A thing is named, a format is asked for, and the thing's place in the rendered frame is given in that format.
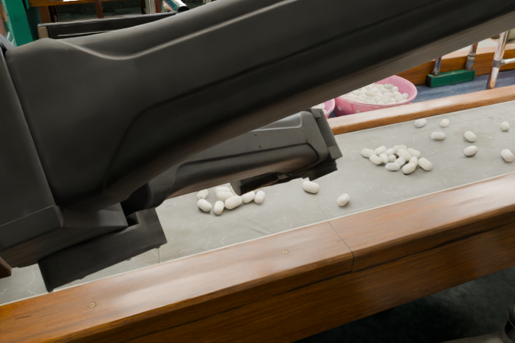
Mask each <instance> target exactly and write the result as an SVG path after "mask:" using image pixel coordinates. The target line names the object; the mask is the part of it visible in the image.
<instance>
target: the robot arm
mask: <svg viewBox="0 0 515 343"><path fill-rule="evenodd" d="M514 28H515V0H217V1H214V2H210V3H208V4H206V5H202V6H199V7H197V8H193V9H191V10H188V11H184V12H182V13H180V14H177V15H173V16H170V17H168V18H164V19H160V20H158V21H154V22H150V23H147V24H142V25H138V26H135V27H131V28H124V29H120V30H117V31H110V32H106V33H101V34H93V35H88V36H83V37H76V38H65V39H57V40H55V39H51V38H42V39H39V40H36V41H32V42H30V43H27V44H24V45H22V46H19V47H16V46H14V45H13V44H12V43H11V42H10V41H8V40H7V39H6V38H4V37H3V36H2V35H1V34H0V257H1V258H2V259H3V260H4V261H5V262H6V263H7V264H8V265H9V266H10V267H11V268H15V267H18V268H23V267H26V266H31V265H35V264H38V266H39V269H40V271H41V275H42V278H43V280H44V284H45V287H46V290H47V292H53V291H54V289H56V288H58V287H60V286H63V285H66V284H68V283H71V282H73V281H75V280H78V279H83V278H85V276H89V275H90V274H93V273H96V272H98V271H101V270H104V269H106V268H108V267H110V266H113V265H116V264H118V263H121V262H123V261H125V260H127V261H129V260H131V258H133V257H135V256H138V255H140V254H142V253H145V252H147V251H150V250H152V249H155V248H156V249H159V248H160V246H162V245H163V244H166V243H168V241H167V239H166V235H165V234H164V231H163V228H162V225H161V223H160V221H159V217H158V215H157V213H156V209H155V208H156V207H158V206H159V205H161V204H162V203H163V202H164V200H168V199H170V198H176V197H179V196H182V195H185V194H191V193H193V192H197V191H202V190H205V189H208V188H213V187H216V186H219V185H224V184H227V183H230V185H231V187H232V189H233V190H234V192H235V194H236V195H237V196H242V195H243V194H247V193H249V192H251V191H255V190H257V189H259V188H264V187H269V186H273V185H278V184H283V183H286V182H289V181H291V180H294V179H297V178H302V179H305V178H309V180H310V181H313V180H316V179H318V178H321V177H323V176H325V175H328V174H330V173H332V172H335V171H337V170H338V168H337V167H336V165H337V163H336V160H337V159H338V158H341V157H343V154H342V152H341V151H340V147H339V146H338V144H337V141H336V139H335V136H334V134H333V132H332V129H331V128H330V124H329V123H328V121H327V119H326V116H325V114H324V111H323V109H320V108H312V107H314V106H317V105H319V104H321V103H325V102H326V101H329V100H332V99H335V98H337V97H339V96H342V95H345V94H347V93H350V92H353V91H354V90H358V89H360V88H363V87H366V86H368V85H370V84H372V83H376V82H378V81H380V80H384V79H385V78H388V77H391V76H394V75H396V74H399V73H401V72H403V71H406V70H409V69H412V68H413V67H417V66H419V65H421V64H425V63H427V62H429V61H431V60H434V59H437V58H439V57H443V56H445V55H447V54H450V53H452V52H455V51H458V50H460V49H462V48H465V47H468V46H470V45H472V44H476V43H478V42H480V41H483V40H486V39H488V38H492V37H493V36H496V35H498V34H501V33H504V32H506V31H509V30H511V29H514Z"/></svg>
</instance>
